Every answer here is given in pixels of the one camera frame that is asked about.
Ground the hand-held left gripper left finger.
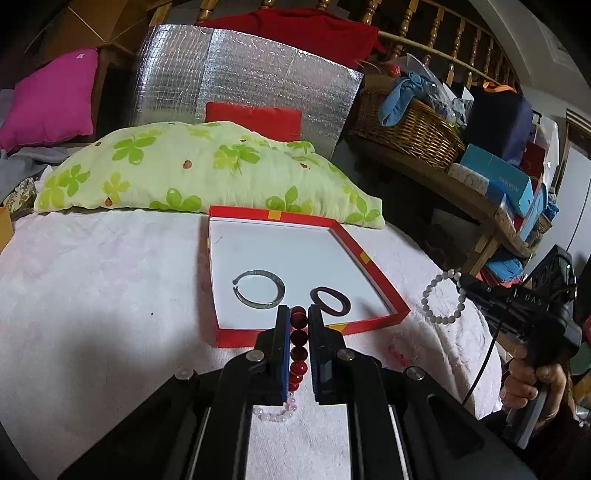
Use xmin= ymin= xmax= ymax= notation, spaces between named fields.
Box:
xmin=58 ymin=305 xmax=293 ymax=480

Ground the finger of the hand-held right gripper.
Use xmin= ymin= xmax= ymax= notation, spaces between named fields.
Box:
xmin=478 ymin=299 xmax=506 ymax=335
xmin=456 ymin=273 xmax=509 ymax=301

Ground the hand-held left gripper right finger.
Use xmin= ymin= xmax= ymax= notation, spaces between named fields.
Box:
xmin=307 ymin=305 xmax=529 ymax=480

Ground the red bead bracelet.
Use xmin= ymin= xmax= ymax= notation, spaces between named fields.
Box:
xmin=287 ymin=305 xmax=309 ymax=393

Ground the pink and white bead bracelet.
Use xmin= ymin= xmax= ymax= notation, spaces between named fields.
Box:
xmin=252 ymin=392 xmax=298 ymax=424

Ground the red shallow box tray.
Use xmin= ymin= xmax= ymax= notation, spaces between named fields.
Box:
xmin=206 ymin=205 xmax=411 ymax=349

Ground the person's right forearm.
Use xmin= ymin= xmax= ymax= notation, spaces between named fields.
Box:
xmin=480 ymin=401 xmax=591 ymax=480

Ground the person's right hand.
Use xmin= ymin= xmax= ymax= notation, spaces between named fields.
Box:
xmin=502 ymin=344 xmax=573 ymax=421

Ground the silver open bangle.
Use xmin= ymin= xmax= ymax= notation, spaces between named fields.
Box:
xmin=231 ymin=270 xmax=286 ymax=309

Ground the wooden shelf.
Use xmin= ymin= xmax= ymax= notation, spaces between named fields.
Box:
xmin=346 ymin=134 xmax=541 ymax=278

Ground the white patterned box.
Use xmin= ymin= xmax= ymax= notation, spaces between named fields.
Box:
xmin=447 ymin=162 xmax=490 ymax=195

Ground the blue cardboard box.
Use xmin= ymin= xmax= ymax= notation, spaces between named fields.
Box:
xmin=459 ymin=144 xmax=534 ymax=217

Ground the wicker basket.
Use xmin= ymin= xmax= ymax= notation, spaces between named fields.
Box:
xmin=353 ymin=88 xmax=466 ymax=171

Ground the navy bag with orange trim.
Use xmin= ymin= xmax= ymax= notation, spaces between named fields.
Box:
xmin=462 ymin=80 xmax=534 ymax=162

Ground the white fleece blanket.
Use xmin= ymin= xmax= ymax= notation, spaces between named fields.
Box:
xmin=0 ymin=210 xmax=504 ymax=480

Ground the blue cloth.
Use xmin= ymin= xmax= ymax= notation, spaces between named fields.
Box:
xmin=379 ymin=76 xmax=439 ymax=126

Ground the green clover print pillow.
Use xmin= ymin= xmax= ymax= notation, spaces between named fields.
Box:
xmin=33 ymin=121 xmax=386 ymax=229

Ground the wooden stair railing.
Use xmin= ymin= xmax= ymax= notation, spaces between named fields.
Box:
xmin=152 ymin=0 xmax=522 ymax=93

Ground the small red cushion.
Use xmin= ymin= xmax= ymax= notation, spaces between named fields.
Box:
xmin=204 ymin=102 xmax=303 ymax=141

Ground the silver foil insulation sheet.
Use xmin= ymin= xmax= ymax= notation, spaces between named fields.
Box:
xmin=129 ymin=25 xmax=365 ymax=160

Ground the red blanket on railing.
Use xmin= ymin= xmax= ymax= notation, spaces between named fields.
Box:
xmin=196 ymin=8 xmax=386 ymax=70

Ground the floral patterned cloth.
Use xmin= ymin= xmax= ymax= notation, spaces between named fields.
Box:
xmin=0 ymin=178 xmax=38 ymax=213

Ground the grey blanket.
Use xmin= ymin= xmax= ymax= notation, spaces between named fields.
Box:
xmin=0 ymin=88 xmax=88 ymax=185

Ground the magenta pillow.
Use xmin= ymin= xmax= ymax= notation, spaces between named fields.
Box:
xmin=0 ymin=48 xmax=100 ymax=153

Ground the brown wooden cabinet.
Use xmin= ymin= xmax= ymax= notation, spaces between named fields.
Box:
xmin=28 ymin=0 xmax=153 ymax=61

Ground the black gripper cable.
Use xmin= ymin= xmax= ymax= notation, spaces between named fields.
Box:
xmin=462 ymin=323 xmax=502 ymax=407

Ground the dark maroon ring bangle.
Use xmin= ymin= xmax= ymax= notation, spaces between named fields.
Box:
xmin=309 ymin=286 xmax=352 ymax=319

